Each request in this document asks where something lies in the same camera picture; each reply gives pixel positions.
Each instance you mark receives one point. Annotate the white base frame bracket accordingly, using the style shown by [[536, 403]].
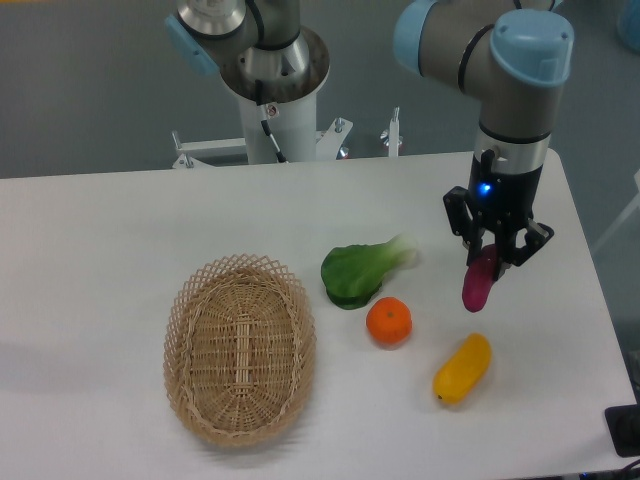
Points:
[[210, 149]]

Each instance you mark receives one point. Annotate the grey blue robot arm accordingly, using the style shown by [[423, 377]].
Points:
[[512, 56]]

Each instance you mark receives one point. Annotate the white frame right edge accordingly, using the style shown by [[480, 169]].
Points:
[[625, 213]]

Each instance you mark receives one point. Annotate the black device at table edge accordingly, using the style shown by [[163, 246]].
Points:
[[623, 425]]

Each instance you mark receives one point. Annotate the green bok choy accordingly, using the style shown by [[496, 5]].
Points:
[[353, 274]]

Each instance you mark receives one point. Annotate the white clamp with red knob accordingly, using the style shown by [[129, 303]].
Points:
[[391, 138]]

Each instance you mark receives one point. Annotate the orange tangerine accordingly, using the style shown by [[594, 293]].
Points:
[[389, 321]]

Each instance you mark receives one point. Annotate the woven wicker basket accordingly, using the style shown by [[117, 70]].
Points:
[[239, 351]]

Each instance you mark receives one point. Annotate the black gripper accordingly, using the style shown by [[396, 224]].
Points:
[[502, 204]]

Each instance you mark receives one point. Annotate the purple sweet potato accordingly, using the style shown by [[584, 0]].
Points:
[[479, 279]]

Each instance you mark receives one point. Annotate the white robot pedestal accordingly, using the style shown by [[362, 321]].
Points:
[[276, 91]]

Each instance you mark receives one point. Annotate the yellow mango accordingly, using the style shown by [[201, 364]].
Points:
[[460, 374]]

